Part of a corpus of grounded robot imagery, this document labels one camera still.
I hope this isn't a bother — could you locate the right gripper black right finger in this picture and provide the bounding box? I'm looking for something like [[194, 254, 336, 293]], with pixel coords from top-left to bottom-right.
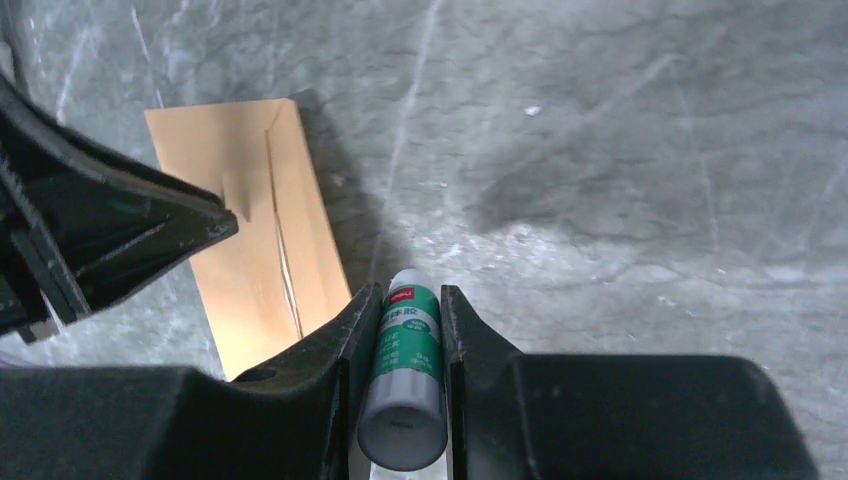
[[441, 285, 820, 479]]

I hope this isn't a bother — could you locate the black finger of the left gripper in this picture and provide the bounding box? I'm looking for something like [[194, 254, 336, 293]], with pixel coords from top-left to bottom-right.
[[1, 81, 238, 338]]

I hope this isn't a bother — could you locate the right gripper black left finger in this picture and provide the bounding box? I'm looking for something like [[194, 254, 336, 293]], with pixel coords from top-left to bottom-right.
[[1, 283, 383, 479]]

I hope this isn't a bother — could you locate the green white glue stick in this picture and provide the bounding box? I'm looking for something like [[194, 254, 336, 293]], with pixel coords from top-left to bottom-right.
[[357, 268, 448, 472]]

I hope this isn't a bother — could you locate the brown paper envelope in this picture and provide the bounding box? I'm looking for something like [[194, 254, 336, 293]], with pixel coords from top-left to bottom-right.
[[145, 98, 351, 380]]

